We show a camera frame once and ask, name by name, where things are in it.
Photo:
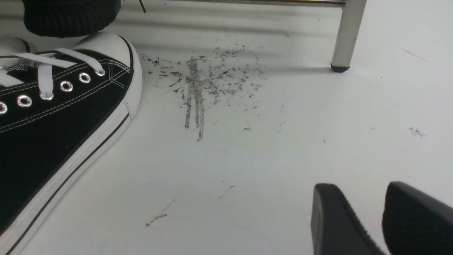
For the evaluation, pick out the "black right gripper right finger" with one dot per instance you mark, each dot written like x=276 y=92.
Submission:
x=415 y=223

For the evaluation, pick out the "black white lace-up sneaker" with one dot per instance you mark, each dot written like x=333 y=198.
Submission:
x=60 y=111

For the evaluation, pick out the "stainless steel shoe rack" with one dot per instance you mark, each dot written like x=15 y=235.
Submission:
x=349 y=25

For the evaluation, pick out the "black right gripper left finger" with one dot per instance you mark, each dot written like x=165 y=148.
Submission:
x=335 y=227

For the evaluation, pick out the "black knit sneaker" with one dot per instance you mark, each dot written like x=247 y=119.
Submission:
x=69 y=18

